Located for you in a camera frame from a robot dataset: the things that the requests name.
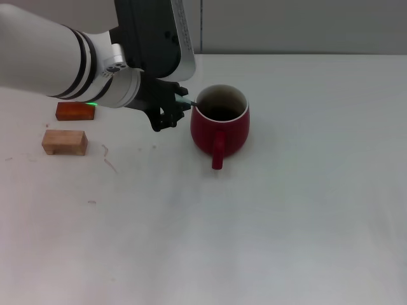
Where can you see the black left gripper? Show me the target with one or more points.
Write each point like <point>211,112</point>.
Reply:
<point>152,95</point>

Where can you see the red ceramic cup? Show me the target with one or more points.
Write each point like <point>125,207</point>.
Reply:
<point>203,130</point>

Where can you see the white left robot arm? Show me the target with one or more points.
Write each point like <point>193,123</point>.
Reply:
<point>47,54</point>

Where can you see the red-brown wooden block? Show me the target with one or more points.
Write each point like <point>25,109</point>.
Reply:
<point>76,111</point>

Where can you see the light wooden block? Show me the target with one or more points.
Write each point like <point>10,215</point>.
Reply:
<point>63,141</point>

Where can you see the silver black wrist camera box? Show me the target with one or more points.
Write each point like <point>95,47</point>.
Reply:
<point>152,35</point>

